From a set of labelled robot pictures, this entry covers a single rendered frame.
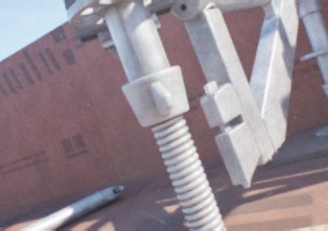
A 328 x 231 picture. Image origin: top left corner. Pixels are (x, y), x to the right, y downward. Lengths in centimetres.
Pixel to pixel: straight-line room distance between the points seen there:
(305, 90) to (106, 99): 79
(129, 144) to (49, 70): 50
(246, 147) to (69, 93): 136
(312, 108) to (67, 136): 108
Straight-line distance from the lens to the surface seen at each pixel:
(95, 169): 186
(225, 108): 55
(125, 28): 44
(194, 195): 45
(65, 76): 185
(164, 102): 34
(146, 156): 167
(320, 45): 118
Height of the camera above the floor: 26
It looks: 2 degrees down
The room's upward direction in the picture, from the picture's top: 21 degrees counter-clockwise
